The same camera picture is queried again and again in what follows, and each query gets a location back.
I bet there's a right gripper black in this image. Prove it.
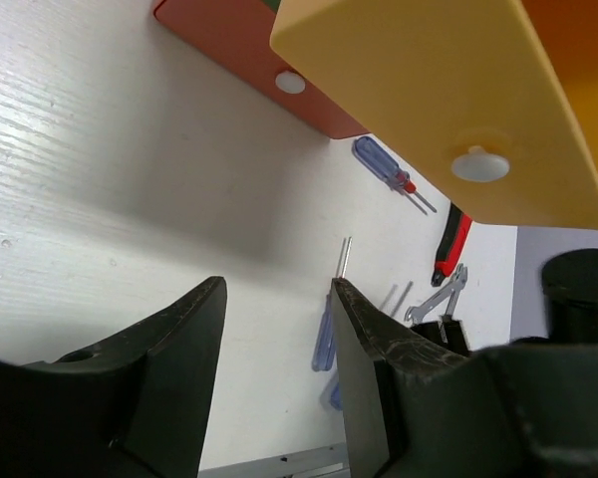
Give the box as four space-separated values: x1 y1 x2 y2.
411 248 598 355

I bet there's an aluminium front rail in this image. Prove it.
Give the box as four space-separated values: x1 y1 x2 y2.
198 443 351 478

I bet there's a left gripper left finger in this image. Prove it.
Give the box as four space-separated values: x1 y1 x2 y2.
0 277 227 477

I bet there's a yellow top drawer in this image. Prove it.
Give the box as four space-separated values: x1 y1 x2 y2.
270 1 598 230

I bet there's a small blue screwdriver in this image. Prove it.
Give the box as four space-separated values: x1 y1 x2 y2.
320 281 414 412
311 236 353 371

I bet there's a yellow drawer cabinet shell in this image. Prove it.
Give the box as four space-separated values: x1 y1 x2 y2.
522 0 598 172

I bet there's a silver wrench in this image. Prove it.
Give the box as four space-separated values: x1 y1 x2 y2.
445 279 466 319
404 263 468 325

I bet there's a red bottom drawer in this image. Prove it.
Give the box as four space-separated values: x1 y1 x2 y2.
151 0 367 139

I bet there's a silver wrench upper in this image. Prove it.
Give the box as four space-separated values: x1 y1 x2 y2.
404 263 468 325

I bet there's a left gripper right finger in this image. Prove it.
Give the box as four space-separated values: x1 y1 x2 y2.
332 280 598 477

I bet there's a red utility knife centre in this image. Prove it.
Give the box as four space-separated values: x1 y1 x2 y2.
431 203 472 288

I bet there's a large blue handle screwdriver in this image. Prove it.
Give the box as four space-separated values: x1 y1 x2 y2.
352 135 438 215

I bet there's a green middle drawer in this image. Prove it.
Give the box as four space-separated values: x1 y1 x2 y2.
263 0 281 12

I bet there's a silver wrench lower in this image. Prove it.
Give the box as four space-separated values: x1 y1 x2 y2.
445 279 466 319

